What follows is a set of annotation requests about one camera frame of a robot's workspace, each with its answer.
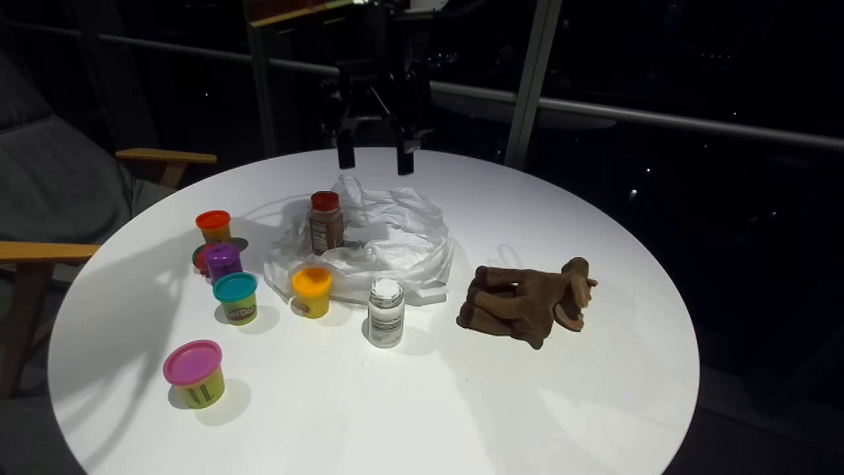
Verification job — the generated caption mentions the dark window post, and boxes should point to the dark window post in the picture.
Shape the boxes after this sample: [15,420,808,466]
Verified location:
[245,16,282,159]

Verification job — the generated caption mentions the grey chair wooden armrests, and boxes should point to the grey chair wooden armrests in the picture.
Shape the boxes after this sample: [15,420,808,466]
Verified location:
[0,49,221,397]

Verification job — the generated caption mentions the grey window post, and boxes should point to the grey window post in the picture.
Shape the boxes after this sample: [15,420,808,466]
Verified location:
[505,0,568,172]

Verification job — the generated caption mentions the yellow tub pink lid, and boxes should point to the yellow tub pink lid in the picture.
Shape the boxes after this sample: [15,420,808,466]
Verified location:
[162,337,228,412]

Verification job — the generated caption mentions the purple tub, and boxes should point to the purple tub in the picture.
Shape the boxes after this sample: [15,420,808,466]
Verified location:
[195,243,245,283]

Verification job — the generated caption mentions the yellow tub red lid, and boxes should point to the yellow tub red lid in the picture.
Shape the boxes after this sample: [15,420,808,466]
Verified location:
[193,207,236,248]

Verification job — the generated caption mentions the yellow tub orange lid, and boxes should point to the yellow tub orange lid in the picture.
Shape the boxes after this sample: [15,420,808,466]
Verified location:
[287,264,337,321]

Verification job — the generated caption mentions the brown plush toy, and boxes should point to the brown plush toy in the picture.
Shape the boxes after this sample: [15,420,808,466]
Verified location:
[457,252,602,350]

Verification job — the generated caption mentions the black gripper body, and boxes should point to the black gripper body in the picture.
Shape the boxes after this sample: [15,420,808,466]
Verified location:
[335,54,435,141]

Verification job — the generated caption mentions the white plastic bag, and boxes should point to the white plastic bag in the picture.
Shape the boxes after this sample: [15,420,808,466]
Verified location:
[258,173,458,305]

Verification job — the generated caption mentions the yellow tub teal lid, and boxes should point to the yellow tub teal lid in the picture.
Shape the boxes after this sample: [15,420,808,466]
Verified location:
[212,269,261,326]

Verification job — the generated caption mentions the spice jar red lid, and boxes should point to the spice jar red lid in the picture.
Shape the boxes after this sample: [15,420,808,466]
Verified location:
[307,189,349,259]

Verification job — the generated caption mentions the white lidded supplement jar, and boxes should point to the white lidded supplement jar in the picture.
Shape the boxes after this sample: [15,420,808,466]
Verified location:
[365,277,410,350]

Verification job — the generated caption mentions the grey metal railing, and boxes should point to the grey metal railing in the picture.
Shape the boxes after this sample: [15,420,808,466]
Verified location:
[0,20,844,153]

